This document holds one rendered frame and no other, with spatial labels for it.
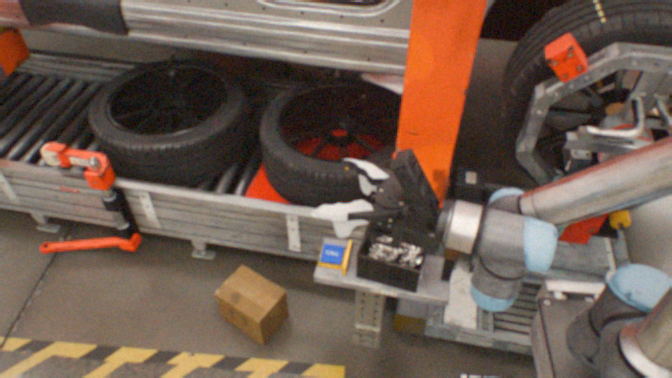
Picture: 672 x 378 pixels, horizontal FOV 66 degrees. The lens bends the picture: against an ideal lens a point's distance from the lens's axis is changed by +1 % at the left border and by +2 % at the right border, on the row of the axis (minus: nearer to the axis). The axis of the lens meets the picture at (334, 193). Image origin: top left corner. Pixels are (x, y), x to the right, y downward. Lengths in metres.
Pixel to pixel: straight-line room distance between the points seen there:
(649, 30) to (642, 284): 0.77
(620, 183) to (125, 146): 1.77
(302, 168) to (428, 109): 0.68
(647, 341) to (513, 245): 0.27
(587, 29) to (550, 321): 0.79
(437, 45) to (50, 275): 1.88
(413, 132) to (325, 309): 0.95
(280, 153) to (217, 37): 0.50
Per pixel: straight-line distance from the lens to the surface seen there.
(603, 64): 1.55
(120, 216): 2.26
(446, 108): 1.40
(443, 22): 1.28
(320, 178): 1.91
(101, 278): 2.42
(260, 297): 1.97
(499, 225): 0.78
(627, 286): 1.06
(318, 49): 1.98
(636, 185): 0.86
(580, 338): 1.19
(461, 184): 2.03
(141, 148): 2.15
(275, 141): 2.05
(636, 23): 1.61
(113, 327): 2.26
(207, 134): 2.14
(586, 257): 2.22
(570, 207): 0.89
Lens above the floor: 1.82
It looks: 46 degrees down
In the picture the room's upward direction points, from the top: straight up
